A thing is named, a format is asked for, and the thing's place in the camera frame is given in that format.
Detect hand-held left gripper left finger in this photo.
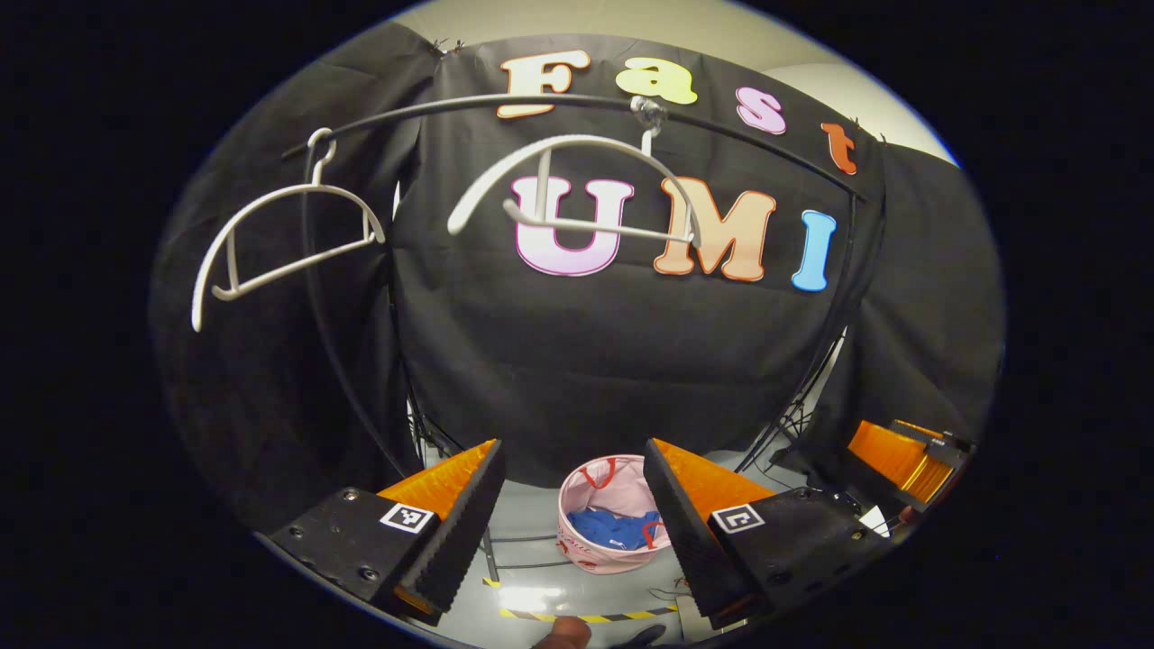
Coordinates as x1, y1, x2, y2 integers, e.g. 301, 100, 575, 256
269, 438, 508, 627

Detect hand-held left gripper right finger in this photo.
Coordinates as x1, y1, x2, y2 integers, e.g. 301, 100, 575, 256
643, 438, 889, 630

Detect blue corduroy jacket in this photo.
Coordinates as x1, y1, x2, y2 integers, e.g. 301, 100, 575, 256
568, 507, 664, 551

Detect pink laundry hamper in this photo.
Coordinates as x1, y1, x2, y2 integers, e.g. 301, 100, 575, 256
556, 455, 677, 575

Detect white plastic hanger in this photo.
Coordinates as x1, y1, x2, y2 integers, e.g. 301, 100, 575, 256
190, 127, 387, 333
446, 95, 704, 249

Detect black clothes rack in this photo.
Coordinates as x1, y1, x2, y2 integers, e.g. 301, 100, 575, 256
281, 90, 871, 479

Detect black backdrop stand legs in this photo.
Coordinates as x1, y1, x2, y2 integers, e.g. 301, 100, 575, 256
735, 343, 848, 474

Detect yellow black floor tape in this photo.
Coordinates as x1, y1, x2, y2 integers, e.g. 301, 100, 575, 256
499, 606, 679, 625

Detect black backdrop cloth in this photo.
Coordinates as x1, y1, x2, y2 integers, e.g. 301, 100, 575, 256
149, 23, 1006, 533

